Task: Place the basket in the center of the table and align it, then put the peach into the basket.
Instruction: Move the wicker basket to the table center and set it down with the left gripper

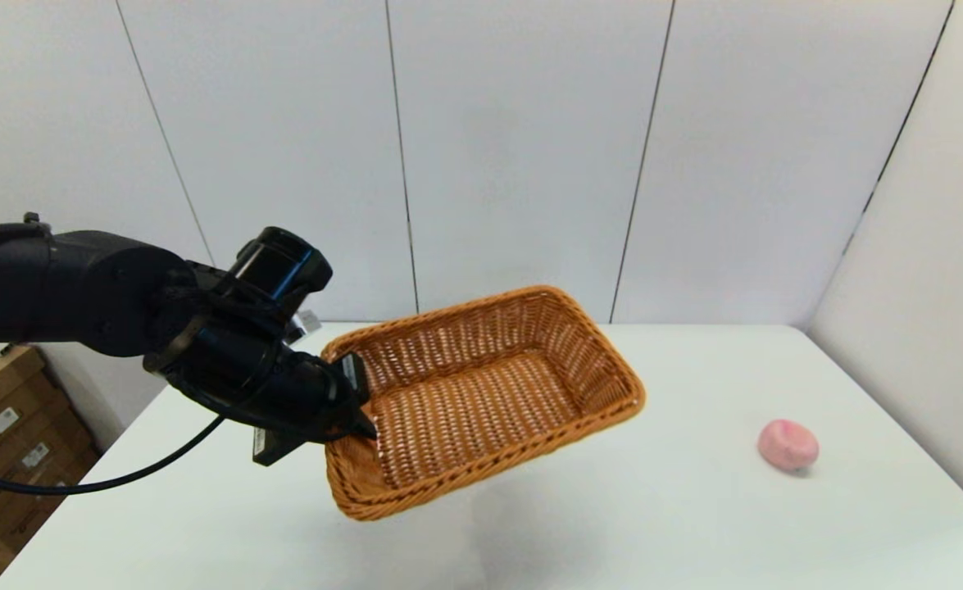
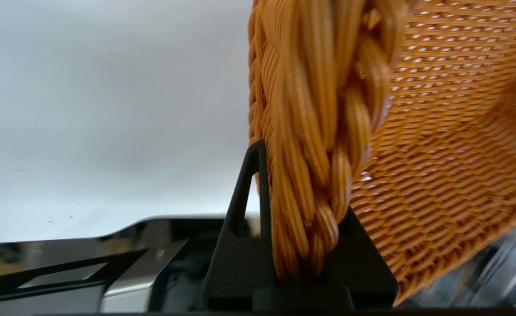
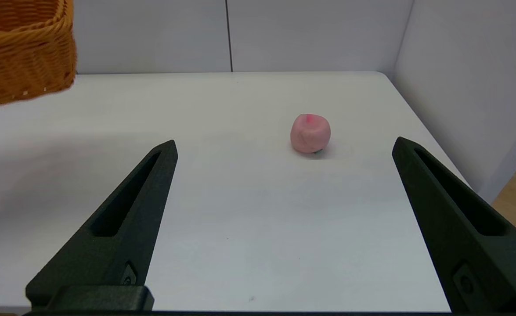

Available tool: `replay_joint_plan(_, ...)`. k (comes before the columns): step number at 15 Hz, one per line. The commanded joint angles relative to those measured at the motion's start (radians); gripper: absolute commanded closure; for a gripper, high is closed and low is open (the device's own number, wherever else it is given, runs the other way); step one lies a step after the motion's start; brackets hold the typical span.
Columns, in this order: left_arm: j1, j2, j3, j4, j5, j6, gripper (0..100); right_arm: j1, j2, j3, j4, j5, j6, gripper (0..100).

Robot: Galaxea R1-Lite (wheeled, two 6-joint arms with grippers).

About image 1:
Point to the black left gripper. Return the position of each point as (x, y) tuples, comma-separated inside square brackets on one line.
[(243, 369)]

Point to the orange woven wicker basket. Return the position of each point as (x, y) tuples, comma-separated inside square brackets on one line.
[(481, 401)]

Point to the pink peach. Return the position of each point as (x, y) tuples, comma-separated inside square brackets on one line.
[(788, 445)]

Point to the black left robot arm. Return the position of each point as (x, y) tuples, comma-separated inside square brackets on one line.
[(38, 287)]

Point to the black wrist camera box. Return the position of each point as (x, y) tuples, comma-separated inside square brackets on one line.
[(280, 266)]

